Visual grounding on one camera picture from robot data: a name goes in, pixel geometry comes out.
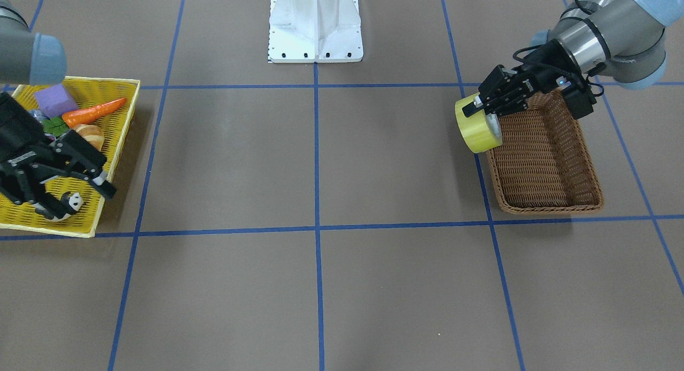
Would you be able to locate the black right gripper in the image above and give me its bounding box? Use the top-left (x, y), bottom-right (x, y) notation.
top-left (1, 92), bottom-right (116, 218)

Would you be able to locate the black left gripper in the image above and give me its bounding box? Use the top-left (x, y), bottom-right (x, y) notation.
top-left (462, 40), bottom-right (580, 118)

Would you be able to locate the yellow tape roll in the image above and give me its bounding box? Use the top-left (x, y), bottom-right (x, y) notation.
top-left (455, 93), bottom-right (503, 153)

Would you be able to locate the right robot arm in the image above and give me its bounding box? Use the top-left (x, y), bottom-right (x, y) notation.
top-left (1, 0), bottom-right (116, 222)

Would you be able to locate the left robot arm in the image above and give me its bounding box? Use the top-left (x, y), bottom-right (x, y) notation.
top-left (455, 0), bottom-right (682, 119)

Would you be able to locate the brown wicker basket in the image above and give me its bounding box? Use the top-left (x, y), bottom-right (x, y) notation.
top-left (486, 89), bottom-right (605, 215)

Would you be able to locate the yellow woven basket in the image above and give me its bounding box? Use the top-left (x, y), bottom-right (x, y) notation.
top-left (0, 76), bottom-right (141, 238)

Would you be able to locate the toy panda figure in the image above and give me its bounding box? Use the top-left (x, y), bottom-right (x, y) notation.
top-left (41, 192), bottom-right (84, 222)

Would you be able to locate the toy croissant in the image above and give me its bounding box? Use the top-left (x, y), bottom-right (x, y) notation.
top-left (72, 124), bottom-right (105, 151)

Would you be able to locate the orange toy carrot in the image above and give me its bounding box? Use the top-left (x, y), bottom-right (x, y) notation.
top-left (38, 98), bottom-right (128, 137)

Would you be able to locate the small labelled can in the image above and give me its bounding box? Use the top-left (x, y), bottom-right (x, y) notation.
top-left (28, 110), bottom-right (50, 124)

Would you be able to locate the purple foam block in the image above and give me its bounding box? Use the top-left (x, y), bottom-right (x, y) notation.
top-left (33, 83), bottom-right (79, 119)

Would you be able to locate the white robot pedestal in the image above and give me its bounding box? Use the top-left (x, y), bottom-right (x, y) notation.
top-left (267, 0), bottom-right (364, 64)

